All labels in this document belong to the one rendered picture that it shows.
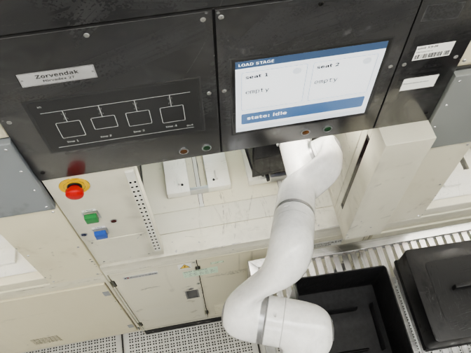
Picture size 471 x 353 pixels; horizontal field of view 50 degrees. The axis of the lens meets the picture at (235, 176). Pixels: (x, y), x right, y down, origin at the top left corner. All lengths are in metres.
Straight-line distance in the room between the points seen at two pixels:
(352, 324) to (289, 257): 0.71
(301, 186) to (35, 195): 0.59
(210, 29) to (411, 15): 0.35
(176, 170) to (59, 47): 0.92
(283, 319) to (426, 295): 0.70
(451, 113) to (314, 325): 0.57
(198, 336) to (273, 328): 1.39
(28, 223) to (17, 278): 0.41
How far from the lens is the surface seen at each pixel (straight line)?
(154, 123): 1.00
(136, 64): 0.88
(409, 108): 1.18
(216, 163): 1.70
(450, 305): 1.66
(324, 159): 1.21
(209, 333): 2.41
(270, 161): 1.54
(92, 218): 1.30
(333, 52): 0.95
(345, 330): 1.65
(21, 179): 1.15
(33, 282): 1.72
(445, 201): 1.79
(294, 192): 1.12
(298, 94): 1.01
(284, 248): 0.98
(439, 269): 1.69
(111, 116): 0.98
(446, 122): 1.28
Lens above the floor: 2.34
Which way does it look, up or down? 60 degrees down
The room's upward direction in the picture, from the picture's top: 1 degrees counter-clockwise
